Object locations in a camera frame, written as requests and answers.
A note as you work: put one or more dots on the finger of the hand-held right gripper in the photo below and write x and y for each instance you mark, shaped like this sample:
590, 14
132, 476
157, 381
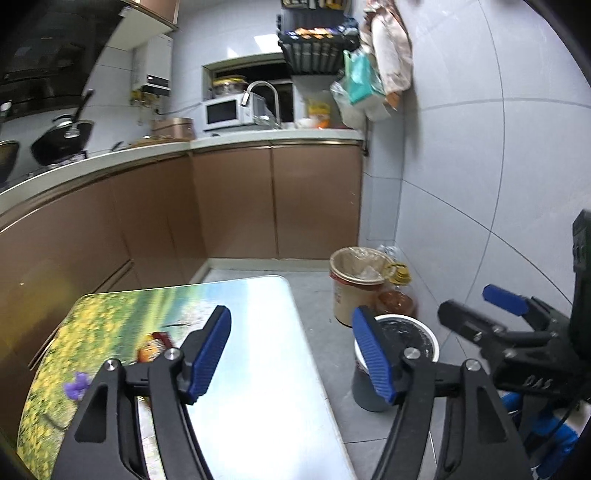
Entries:
505, 299
461, 318

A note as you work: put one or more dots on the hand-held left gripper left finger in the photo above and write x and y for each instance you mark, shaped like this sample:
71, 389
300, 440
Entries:
210, 355

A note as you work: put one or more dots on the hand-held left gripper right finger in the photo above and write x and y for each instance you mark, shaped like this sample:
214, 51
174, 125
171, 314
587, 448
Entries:
374, 355

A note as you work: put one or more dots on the grey trash bin white rim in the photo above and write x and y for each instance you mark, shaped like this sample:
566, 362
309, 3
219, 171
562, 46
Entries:
411, 332

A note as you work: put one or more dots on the red snack wrapper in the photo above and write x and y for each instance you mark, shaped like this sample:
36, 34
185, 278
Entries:
152, 348

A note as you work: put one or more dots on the purple candy wrapper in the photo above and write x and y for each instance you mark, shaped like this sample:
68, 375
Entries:
77, 387

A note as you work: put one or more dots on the folding table with landscape print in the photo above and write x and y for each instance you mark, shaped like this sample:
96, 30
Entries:
258, 360

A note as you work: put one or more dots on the oil bottle with yellow cap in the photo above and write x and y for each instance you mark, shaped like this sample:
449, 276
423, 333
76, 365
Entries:
399, 300

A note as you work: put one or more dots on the beige bucket with bag liner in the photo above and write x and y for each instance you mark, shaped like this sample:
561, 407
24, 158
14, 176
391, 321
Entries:
346, 300

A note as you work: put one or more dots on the brown kitchen base cabinets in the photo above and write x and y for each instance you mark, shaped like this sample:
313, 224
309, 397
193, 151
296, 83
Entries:
231, 198

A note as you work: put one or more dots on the white plastic bag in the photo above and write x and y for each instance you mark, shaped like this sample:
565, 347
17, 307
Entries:
364, 113

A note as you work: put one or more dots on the brown rice cooker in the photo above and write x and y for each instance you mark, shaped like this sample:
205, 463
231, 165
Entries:
173, 129

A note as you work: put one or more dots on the gas stove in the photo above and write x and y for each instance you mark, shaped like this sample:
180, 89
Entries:
69, 159

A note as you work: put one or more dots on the white bowl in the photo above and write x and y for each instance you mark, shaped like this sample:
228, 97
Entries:
304, 123

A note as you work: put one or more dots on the white microwave oven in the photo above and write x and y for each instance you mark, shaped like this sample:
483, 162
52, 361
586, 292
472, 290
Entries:
221, 113

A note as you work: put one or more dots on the black wok with lid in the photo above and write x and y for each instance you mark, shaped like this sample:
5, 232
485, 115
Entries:
60, 143

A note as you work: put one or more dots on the green plastic bag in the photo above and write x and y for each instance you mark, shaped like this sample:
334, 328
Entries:
362, 76

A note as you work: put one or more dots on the glass bowl with lid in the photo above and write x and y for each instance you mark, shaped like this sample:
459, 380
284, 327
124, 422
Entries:
228, 86

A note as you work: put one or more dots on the steel kitchen faucet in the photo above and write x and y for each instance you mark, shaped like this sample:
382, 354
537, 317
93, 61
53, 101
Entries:
272, 90

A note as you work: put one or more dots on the hanging brown white bags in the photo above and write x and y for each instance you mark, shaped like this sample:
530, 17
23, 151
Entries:
390, 50

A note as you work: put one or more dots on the white water heater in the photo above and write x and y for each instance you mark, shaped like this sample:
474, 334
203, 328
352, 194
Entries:
154, 60

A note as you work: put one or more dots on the black range hood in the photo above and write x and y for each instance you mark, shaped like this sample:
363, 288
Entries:
46, 50

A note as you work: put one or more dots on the brown upper kitchen cabinet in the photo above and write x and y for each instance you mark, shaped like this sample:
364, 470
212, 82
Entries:
159, 9

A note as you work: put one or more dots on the black wall rack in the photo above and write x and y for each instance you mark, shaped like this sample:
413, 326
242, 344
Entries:
314, 53

